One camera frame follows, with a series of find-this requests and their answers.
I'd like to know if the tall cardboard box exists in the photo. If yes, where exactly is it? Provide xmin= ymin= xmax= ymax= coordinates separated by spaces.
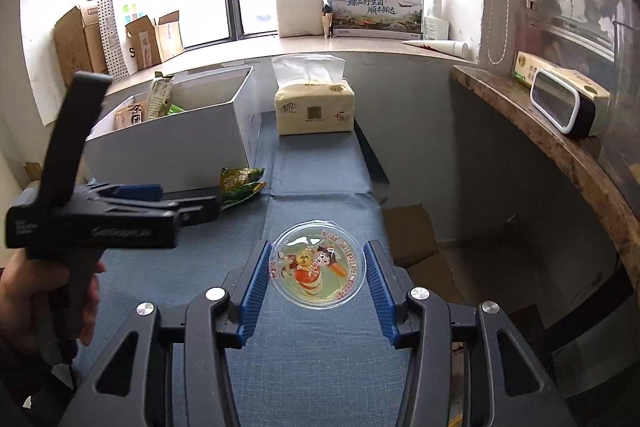
xmin=54 ymin=2 xmax=110 ymax=86

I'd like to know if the clear round jelly cup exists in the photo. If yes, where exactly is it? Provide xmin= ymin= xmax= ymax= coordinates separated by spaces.
xmin=269 ymin=219 xmax=367 ymax=307

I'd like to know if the light green snack bag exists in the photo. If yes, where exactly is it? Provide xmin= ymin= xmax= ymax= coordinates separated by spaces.
xmin=221 ymin=182 xmax=269 ymax=208

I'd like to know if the person's left forearm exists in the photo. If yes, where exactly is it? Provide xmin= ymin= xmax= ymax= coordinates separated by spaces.
xmin=0 ymin=337 xmax=76 ymax=427

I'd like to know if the small open cardboard box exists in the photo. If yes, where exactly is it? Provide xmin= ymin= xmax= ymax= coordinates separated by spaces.
xmin=125 ymin=16 xmax=163 ymax=68
xmin=152 ymin=11 xmax=185 ymax=60

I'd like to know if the white storage box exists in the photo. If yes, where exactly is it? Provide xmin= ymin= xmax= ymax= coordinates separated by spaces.
xmin=85 ymin=66 xmax=262 ymax=194

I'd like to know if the landscape printed box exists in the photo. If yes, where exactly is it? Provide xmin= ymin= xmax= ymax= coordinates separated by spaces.
xmin=327 ymin=0 xmax=423 ymax=40

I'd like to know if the beige tissue pack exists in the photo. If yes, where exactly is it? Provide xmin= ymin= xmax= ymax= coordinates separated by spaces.
xmin=271 ymin=54 xmax=356 ymax=136

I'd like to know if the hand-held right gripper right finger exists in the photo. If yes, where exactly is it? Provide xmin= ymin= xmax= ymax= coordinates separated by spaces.
xmin=362 ymin=238 xmax=578 ymax=427

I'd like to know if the green and white tissue box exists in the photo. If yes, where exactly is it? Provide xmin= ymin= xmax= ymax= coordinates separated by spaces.
xmin=514 ymin=51 xmax=612 ymax=138

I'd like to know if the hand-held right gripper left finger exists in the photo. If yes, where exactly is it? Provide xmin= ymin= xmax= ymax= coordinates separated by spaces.
xmin=59 ymin=239 xmax=274 ymax=427

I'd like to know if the white bottle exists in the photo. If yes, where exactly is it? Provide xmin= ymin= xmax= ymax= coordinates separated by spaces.
xmin=424 ymin=0 xmax=450 ymax=40

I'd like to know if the blue-grey fabric table cover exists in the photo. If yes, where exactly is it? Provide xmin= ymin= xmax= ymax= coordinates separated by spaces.
xmin=75 ymin=112 xmax=416 ymax=427

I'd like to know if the flat cardboard box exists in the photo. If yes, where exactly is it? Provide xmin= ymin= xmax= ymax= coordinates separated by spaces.
xmin=382 ymin=204 xmax=466 ymax=308

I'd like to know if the marble counter shelf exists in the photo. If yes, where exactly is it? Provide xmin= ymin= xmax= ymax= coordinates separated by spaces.
xmin=450 ymin=64 xmax=640 ymax=278

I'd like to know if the grey-green snack packet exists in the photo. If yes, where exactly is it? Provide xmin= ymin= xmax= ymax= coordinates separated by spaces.
xmin=145 ymin=72 xmax=175 ymax=120

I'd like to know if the white tube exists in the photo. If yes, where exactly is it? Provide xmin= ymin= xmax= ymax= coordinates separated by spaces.
xmin=419 ymin=38 xmax=470 ymax=57

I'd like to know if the plain white box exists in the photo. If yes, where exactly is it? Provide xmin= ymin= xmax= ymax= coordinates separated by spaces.
xmin=275 ymin=0 xmax=326 ymax=38

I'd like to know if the person's left hand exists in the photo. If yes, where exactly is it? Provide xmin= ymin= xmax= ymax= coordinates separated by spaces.
xmin=0 ymin=252 xmax=107 ymax=353

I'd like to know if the clear plastic container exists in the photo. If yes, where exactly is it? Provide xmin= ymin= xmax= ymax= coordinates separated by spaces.
xmin=612 ymin=22 xmax=640 ymax=188

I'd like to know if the white-framed black device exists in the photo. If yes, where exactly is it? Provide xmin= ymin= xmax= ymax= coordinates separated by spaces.
xmin=530 ymin=69 xmax=596 ymax=138

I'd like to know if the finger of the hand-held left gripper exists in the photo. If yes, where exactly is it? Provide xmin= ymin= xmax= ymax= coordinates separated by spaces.
xmin=170 ymin=193 xmax=222 ymax=229
xmin=82 ymin=182 xmax=165 ymax=204

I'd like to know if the polka dot paper bag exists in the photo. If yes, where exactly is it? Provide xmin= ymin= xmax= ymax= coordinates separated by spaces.
xmin=96 ymin=0 xmax=138 ymax=80

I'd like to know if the beige snack packet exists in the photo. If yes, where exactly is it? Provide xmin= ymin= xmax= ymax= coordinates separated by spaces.
xmin=114 ymin=101 xmax=150 ymax=130

